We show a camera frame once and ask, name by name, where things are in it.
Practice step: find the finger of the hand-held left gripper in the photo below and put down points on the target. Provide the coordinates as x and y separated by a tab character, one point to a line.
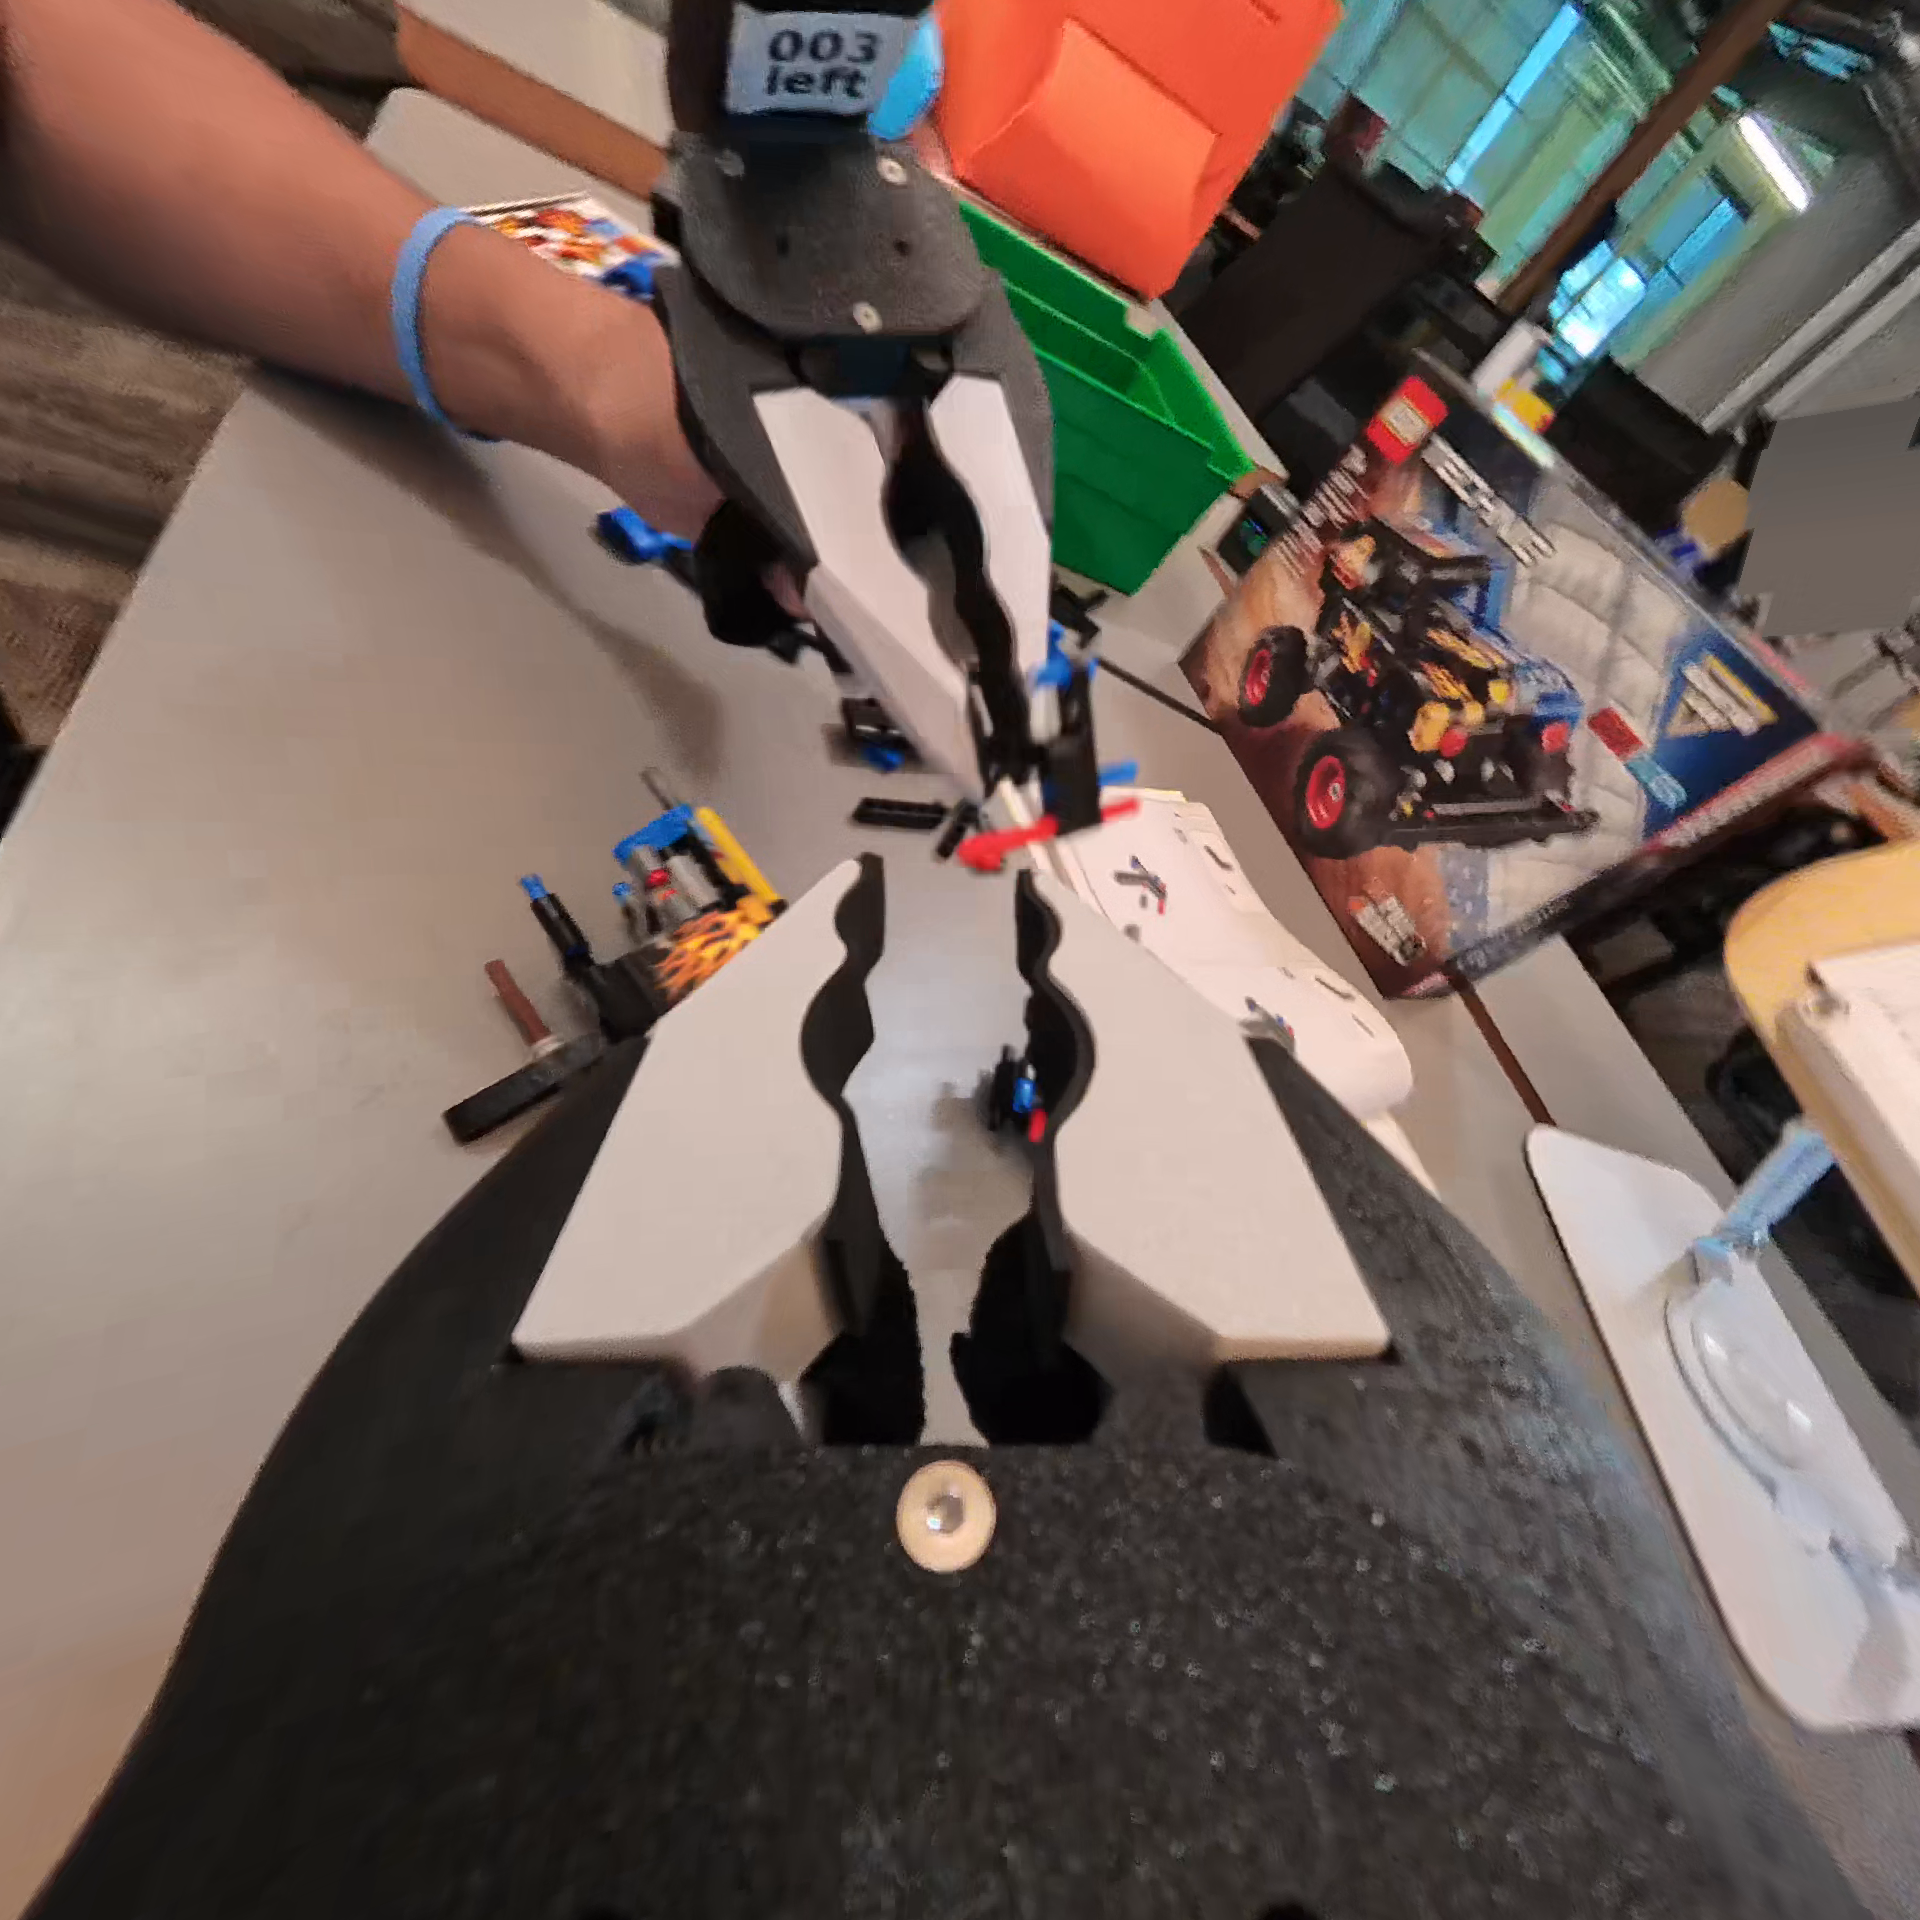
884	601
1012	510

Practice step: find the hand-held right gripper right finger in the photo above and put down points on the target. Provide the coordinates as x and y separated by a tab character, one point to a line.
1201	1200

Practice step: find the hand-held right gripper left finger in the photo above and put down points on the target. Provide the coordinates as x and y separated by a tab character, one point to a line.
705	1155

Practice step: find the small black lego pin piece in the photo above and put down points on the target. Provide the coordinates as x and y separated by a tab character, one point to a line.
1017	1092

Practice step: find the black blue lego chassis assembly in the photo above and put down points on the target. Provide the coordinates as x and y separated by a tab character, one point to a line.
1073	751

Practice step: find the person's left forearm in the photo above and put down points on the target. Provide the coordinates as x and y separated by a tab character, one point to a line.
194	195

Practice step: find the black lego beam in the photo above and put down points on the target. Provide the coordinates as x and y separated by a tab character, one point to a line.
511	1092

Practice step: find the scattered black lego pieces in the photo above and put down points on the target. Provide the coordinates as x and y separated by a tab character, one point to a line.
900	812

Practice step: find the flame print lego assembly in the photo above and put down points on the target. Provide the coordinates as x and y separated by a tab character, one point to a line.
699	931

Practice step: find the lego sticker sheet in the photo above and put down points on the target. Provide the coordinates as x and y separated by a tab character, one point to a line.
578	240

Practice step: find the brown lego axle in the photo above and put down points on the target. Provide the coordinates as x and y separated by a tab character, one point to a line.
515	999

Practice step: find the lego instruction booklet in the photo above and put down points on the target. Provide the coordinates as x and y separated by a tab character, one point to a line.
1274	961

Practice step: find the small blue lego connector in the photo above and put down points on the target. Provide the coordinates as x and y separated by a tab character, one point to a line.
639	532

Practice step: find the lego set box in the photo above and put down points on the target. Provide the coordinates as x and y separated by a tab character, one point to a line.
1500	674

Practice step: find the person's left hand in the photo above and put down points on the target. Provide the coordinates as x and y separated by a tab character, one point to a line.
585	391

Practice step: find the green plastic bin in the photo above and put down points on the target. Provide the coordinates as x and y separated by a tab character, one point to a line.
1125	435

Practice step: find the small device green display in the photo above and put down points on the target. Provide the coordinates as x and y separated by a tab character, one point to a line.
1256	532

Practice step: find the orange box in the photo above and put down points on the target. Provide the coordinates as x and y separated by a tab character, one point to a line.
1125	120

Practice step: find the blue wristband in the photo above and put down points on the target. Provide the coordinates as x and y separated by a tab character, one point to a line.
409	300

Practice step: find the round wooden table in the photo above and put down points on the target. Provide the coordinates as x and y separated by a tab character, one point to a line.
1800	908

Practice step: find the stack of white papers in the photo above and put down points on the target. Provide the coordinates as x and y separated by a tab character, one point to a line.
1868	1064

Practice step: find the white base plate with lens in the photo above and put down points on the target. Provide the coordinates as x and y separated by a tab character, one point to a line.
1651	1350

